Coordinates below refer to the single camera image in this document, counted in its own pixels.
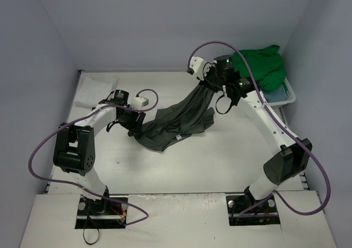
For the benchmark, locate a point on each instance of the white laundry basket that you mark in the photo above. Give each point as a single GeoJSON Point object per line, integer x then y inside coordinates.
{"type": "Point", "coordinates": [291, 97]}

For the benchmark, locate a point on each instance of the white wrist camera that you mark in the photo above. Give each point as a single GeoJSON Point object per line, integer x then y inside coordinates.
{"type": "Point", "coordinates": [139, 102]}
{"type": "Point", "coordinates": [199, 68]}

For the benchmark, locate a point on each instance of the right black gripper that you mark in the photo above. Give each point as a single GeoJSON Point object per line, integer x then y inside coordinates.
{"type": "Point", "coordinates": [208, 79]}

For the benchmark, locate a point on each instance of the light blue t shirt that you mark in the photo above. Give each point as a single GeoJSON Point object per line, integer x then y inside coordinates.
{"type": "Point", "coordinates": [278, 95]}

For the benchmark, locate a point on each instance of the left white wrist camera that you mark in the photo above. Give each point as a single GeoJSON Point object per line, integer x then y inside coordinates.
{"type": "Point", "coordinates": [139, 102]}

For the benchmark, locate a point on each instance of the green t shirt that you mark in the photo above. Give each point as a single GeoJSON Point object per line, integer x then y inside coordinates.
{"type": "Point", "coordinates": [267, 66]}

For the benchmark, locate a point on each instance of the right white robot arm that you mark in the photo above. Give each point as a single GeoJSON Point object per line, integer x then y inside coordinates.
{"type": "Point", "coordinates": [290, 154]}

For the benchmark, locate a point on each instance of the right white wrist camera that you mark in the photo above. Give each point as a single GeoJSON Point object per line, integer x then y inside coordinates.
{"type": "Point", "coordinates": [199, 68]}

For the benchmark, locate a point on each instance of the grey t shirt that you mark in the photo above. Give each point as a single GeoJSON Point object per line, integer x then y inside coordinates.
{"type": "Point", "coordinates": [192, 115]}

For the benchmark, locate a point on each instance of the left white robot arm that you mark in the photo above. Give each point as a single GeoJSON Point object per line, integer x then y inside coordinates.
{"type": "Point", "coordinates": [74, 151]}

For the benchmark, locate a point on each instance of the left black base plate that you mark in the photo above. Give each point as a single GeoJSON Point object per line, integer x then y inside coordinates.
{"type": "Point", "coordinates": [88, 217]}

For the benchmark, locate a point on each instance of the white t shirt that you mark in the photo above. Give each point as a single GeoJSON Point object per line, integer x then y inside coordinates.
{"type": "Point", "coordinates": [92, 91]}

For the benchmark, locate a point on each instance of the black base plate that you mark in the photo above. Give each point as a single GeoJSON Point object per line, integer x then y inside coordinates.
{"type": "Point", "coordinates": [263, 214]}
{"type": "Point", "coordinates": [88, 217]}

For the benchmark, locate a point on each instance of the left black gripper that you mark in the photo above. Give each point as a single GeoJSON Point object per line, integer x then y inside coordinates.
{"type": "Point", "coordinates": [136, 120]}

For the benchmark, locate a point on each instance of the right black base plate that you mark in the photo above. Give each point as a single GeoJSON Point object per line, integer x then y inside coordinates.
{"type": "Point", "coordinates": [263, 214]}

